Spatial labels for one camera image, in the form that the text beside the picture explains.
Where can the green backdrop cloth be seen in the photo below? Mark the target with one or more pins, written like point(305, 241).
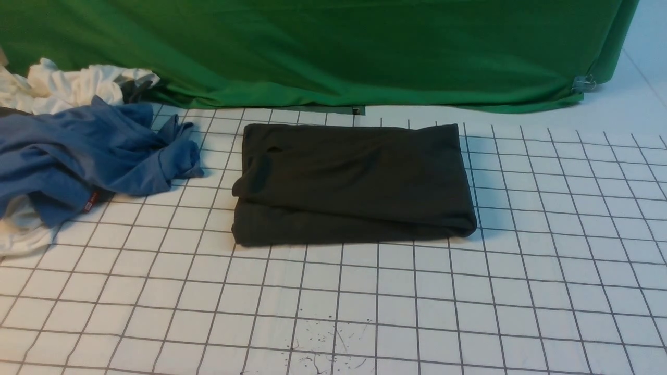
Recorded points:
point(507, 57)

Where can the blue shirt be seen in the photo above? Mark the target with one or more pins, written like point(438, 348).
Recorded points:
point(59, 161)

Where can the white shirt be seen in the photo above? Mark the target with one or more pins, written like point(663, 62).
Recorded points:
point(47, 89)

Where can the silver binder clip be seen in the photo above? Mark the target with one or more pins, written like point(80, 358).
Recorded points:
point(583, 84)

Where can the white grid table mat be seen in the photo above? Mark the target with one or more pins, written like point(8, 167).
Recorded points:
point(565, 274)

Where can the dark gray long-sleeve shirt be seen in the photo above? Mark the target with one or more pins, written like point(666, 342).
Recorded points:
point(345, 185)

